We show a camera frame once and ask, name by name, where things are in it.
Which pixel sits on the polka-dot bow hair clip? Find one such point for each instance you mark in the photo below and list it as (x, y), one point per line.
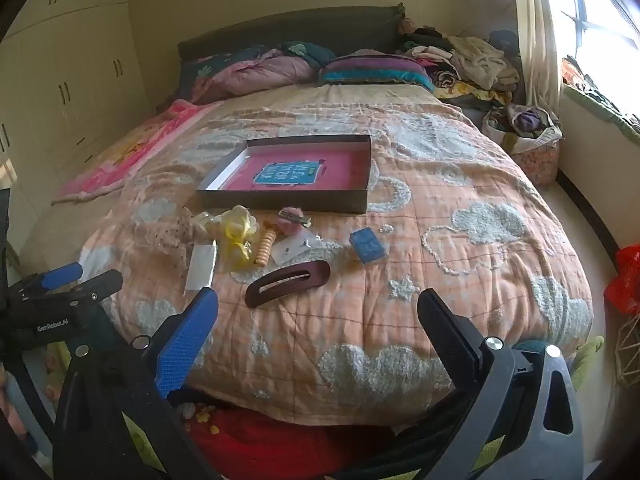
(172, 235)

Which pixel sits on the shallow box with pink inside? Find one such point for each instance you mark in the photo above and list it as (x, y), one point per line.
(300, 172)

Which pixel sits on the small blue box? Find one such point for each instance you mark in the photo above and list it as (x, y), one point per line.
(367, 245)

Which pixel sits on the window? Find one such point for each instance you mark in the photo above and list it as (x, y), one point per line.
(605, 15)

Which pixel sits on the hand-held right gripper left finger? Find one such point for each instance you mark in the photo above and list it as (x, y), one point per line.
(185, 340)

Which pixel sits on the orange cloud-pattern blanket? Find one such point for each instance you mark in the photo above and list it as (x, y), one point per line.
(400, 285)

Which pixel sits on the green cloth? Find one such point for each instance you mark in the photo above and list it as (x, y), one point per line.
(587, 365)

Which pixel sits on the white claw hair clip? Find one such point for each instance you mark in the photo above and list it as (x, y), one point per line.
(207, 225)

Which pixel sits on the clear earring card packet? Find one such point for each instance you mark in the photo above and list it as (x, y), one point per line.
(295, 249)

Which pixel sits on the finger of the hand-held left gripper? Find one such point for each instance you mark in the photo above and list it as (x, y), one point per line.
(60, 275)
(97, 285)

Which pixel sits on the cream curtain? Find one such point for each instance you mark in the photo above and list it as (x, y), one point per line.
(540, 35)

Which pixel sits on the dark brown oval hair clip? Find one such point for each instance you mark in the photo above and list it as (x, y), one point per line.
(260, 297)

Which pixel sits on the red plastic bag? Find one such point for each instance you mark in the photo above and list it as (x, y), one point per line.
(625, 280)

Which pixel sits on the clear plastic bag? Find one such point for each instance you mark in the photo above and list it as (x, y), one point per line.
(200, 270)

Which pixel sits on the cream wardrobe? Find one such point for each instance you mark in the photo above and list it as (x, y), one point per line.
(65, 75)

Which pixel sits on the red cloth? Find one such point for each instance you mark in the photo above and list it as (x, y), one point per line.
(280, 445)

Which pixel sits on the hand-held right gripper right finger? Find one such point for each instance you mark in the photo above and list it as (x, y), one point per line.
(450, 340)

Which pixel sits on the pink cartoon blanket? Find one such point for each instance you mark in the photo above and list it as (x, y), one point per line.
(125, 155)

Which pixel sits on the pile of clothes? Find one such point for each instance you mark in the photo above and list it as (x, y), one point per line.
(475, 65)

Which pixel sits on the purple striped pillow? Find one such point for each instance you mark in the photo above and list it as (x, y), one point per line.
(375, 72)

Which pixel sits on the beige bed sheet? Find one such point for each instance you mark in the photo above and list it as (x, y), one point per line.
(60, 230)

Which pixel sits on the cloths on window sill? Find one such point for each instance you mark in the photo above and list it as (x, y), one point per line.
(600, 100)

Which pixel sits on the yellow hair clip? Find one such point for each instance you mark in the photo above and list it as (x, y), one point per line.
(237, 232)

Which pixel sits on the pink fuzzy hair clip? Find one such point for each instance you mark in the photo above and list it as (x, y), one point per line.
(292, 220)

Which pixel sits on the pink quilt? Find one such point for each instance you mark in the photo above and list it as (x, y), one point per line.
(260, 75)

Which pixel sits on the dark upholstered headboard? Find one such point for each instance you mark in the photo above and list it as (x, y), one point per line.
(300, 27)

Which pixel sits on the floral basket with clothes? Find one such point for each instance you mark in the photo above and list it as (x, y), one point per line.
(530, 135)

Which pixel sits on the orange spiral hair clip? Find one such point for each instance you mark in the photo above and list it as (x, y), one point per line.
(265, 247)

